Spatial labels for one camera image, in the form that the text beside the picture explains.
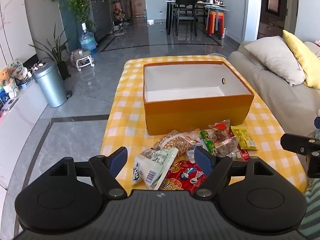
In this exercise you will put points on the slim red snack packet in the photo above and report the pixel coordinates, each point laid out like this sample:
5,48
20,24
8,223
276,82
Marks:
243,155

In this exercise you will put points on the brown plush bear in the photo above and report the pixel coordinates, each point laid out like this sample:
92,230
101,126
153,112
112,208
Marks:
6,76

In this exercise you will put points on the red cartoon snack packet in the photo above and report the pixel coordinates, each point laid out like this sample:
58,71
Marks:
182,173

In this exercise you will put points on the yellow checked tablecloth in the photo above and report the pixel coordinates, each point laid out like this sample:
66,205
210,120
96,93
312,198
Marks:
125,120

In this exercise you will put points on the clear peanut packet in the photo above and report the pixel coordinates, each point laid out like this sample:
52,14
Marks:
172,142

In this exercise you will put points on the dining table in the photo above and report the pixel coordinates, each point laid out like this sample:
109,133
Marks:
190,3

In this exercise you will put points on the tall leafy green plant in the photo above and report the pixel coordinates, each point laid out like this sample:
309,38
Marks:
80,5

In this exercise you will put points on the grey sideboard cabinet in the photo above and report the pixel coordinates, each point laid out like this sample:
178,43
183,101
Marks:
102,20

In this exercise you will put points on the stack of coloured plastic stools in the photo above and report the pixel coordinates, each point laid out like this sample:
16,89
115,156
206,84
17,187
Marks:
215,21

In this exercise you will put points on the long-leaf plant in black pot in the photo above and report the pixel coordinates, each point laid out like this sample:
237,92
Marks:
62,70

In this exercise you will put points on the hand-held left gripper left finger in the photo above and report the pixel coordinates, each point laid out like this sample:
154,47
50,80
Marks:
118,162

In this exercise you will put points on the yellow snack packet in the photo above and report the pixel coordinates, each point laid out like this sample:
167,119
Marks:
243,137

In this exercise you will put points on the white puffy snack packet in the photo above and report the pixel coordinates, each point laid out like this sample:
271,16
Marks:
155,165

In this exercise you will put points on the green sausage stick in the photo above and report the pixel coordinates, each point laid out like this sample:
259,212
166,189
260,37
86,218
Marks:
207,141

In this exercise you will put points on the clear brown cake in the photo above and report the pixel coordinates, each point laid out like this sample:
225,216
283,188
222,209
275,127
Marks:
222,136

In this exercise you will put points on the orange cardboard box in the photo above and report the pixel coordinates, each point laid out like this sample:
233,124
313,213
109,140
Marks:
195,112

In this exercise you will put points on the yellow pillow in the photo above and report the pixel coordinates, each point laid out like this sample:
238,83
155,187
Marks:
305,57

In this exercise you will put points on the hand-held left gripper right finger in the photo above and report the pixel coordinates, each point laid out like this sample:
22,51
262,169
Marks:
202,162

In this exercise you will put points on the blue water jug with pump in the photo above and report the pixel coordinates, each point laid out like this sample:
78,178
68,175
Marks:
88,42

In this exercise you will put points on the black dining chair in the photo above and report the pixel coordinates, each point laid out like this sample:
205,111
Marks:
185,7

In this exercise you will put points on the beige sofa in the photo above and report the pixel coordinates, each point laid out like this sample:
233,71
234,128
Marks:
275,100

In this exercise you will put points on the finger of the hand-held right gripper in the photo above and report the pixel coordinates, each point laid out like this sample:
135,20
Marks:
295,142
317,123

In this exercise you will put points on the teal striped cloth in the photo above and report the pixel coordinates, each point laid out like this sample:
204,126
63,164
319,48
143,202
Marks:
311,205

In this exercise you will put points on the clear packet of white balls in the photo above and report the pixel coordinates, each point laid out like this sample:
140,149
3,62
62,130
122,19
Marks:
191,153

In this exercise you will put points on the grey pillow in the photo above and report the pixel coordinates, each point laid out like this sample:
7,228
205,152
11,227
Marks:
275,57

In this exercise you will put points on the silver pedal trash can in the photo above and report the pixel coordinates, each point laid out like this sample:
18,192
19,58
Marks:
50,87

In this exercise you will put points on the small white rolling stool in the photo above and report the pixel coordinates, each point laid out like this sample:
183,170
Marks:
86,58

